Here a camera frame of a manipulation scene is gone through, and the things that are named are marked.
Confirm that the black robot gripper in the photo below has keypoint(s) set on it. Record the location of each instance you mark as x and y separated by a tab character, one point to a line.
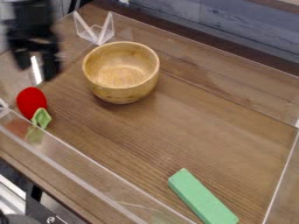
29	34

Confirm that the red plush strawberry toy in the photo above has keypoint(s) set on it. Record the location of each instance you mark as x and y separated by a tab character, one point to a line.
32	105

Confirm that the light wooden bowl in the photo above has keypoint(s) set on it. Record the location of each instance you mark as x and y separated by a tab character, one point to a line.
121	71

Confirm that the black table leg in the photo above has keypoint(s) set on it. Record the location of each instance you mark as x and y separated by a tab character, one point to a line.
36	193

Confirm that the green rectangular block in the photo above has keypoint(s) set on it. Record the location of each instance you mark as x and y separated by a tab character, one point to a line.
199	199

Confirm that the clear acrylic corner bracket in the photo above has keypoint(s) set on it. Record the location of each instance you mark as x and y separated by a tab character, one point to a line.
94	34

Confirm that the clear acrylic front wall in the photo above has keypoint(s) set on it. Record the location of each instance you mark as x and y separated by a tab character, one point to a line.
86	187

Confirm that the black device with cable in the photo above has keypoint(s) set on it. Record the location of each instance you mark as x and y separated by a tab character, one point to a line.
36	214

